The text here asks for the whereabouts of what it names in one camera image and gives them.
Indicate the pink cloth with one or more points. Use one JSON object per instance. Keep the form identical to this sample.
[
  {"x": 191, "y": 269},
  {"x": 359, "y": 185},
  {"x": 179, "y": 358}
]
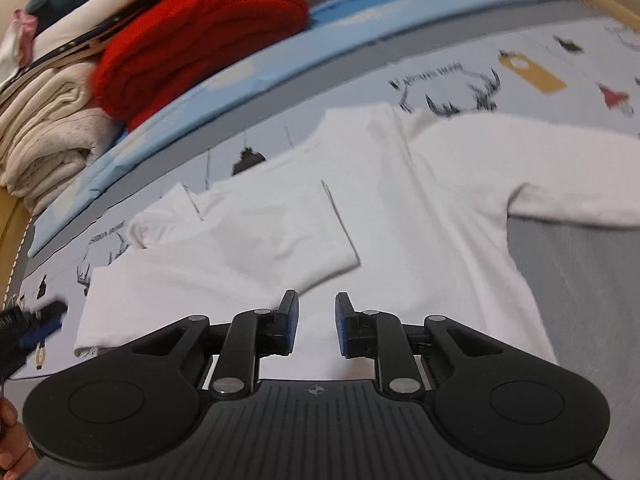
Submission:
[{"x": 25, "y": 24}]

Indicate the light blue bed sheet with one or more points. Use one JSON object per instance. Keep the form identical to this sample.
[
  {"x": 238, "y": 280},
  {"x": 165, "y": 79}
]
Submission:
[{"x": 350, "y": 15}]

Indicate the white towel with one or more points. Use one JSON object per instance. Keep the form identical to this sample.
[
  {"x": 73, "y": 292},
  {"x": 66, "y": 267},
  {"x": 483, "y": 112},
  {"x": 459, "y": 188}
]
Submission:
[{"x": 400, "y": 220}]

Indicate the person's left hand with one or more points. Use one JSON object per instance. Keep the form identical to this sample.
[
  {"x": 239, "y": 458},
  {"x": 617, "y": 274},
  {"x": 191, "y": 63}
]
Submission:
[{"x": 11, "y": 440}]

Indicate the beige folded blanket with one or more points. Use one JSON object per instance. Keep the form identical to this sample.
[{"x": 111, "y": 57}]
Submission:
[{"x": 50, "y": 140}]

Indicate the red folded sweater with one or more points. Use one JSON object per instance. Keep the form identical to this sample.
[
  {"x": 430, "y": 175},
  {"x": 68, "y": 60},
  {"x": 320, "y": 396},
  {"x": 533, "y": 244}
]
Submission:
[{"x": 200, "y": 45}]

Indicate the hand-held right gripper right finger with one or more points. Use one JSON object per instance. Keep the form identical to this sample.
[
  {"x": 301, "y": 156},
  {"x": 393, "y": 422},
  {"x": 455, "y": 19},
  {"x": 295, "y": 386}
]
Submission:
[{"x": 344, "y": 326}]

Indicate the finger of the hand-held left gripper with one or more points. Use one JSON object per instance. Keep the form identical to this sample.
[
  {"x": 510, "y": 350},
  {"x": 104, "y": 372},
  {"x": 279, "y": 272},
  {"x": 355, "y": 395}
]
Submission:
[{"x": 44, "y": 329}]

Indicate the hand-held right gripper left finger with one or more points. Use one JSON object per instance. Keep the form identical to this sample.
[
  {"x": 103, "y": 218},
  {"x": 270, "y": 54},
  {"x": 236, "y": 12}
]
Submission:
[{"x": 291, "y": 321}]

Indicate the white folded cloth with belt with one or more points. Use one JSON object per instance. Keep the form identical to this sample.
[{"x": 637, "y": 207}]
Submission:
[{"x": 75, "y": 50}]

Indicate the deer printed grey bed sheet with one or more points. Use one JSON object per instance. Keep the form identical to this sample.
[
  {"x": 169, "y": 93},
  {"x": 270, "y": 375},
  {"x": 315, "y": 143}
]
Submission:
[{"x": 575, "y": 300}]

